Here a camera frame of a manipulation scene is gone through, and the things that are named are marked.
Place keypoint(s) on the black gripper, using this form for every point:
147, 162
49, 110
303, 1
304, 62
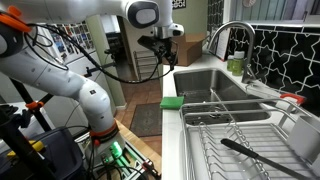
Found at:
161, 48

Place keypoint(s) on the green and white sponge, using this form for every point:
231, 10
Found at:
171, 102

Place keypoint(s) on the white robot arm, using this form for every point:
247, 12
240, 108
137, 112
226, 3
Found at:
19, 62

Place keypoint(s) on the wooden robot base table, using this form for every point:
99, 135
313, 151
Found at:
138, 161

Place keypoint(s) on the red rimmed sponge holder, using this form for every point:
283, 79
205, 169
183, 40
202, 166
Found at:
283, 99

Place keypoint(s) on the white utensil holder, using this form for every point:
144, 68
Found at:
304, 138

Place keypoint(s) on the large cardboard box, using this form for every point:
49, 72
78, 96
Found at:
189, 47

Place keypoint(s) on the stainless steel sink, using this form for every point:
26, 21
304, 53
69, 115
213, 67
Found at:
204, 89

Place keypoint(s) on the green soap bottle left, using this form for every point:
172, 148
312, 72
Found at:
230, 63

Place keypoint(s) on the green soap bottle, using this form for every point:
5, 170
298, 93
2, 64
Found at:
238, 63
230, 63

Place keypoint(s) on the green soap bottle right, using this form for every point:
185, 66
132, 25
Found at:
238, 63

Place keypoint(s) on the dark floor mat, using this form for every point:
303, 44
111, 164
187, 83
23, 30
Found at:
147, 120

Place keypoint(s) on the white refrigerator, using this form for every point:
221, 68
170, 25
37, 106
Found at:
75, 45

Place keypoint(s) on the metal dish drying rack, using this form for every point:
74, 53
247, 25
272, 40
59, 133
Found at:
206, 158

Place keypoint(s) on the dark blue bin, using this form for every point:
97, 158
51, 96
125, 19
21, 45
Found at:
61, 154

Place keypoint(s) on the wire shelf rack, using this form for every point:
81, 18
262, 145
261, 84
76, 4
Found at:
146, 64

